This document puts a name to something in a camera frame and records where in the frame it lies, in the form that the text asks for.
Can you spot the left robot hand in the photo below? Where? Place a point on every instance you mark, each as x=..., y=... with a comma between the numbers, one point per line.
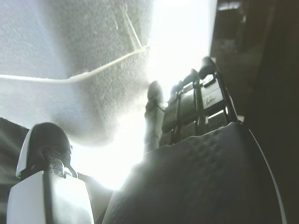
x=198, y=182

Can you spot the white foam lid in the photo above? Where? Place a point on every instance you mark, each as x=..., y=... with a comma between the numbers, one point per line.
x=81, y=35

